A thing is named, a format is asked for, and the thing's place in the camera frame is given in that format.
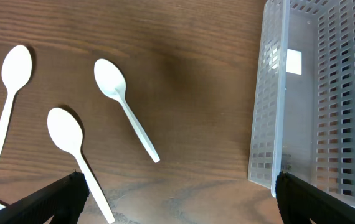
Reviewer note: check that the clear perforated plastic basket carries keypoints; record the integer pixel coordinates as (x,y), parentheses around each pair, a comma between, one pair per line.
(305,124)

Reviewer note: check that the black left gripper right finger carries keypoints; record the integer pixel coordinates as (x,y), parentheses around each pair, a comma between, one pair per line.
(300,202)

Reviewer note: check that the white label sticker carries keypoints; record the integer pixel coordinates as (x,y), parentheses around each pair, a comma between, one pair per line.
(294,62)

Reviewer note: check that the white plastic spoon right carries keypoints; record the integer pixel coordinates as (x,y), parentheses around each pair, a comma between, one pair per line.
(112,84)

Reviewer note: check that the white plastic spoon middle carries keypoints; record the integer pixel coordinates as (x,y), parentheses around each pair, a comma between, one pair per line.
(67,135)

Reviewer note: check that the white plastic spoon far left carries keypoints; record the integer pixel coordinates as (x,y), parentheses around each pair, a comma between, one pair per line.
(15,73)

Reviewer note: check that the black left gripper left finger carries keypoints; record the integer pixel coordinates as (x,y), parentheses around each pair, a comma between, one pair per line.
(60,202)

